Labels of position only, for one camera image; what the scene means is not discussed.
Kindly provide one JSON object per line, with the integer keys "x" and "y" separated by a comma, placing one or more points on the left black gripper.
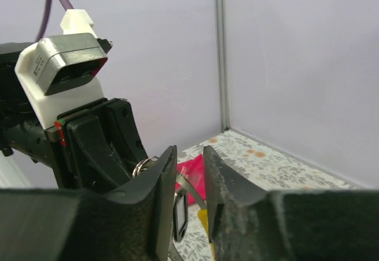
{"x": 96, "y": 146}

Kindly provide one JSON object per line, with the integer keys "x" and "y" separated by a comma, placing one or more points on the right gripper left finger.
{"x": 145, "y": 209}

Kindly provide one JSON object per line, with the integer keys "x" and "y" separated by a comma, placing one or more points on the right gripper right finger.
{"x": 238, "y": 214}

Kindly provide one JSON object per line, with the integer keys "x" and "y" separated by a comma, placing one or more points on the silver key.
{"x": 185, "y": 184}

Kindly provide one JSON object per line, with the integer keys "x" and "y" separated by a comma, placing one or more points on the dark blue key tag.
{"x": 180, "y": 214}

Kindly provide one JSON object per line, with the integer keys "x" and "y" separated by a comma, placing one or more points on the yellow key tag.
{"x": 203, "y": 217}

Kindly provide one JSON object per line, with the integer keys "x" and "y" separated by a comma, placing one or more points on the metal spiral keyring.
{"x": 143, "y": 165}

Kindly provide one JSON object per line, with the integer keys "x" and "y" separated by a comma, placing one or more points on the pink folded cloth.
{"x": 193, "y": 171}

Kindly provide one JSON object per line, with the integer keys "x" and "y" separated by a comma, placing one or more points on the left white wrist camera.
{"x": 58, "y": 73}

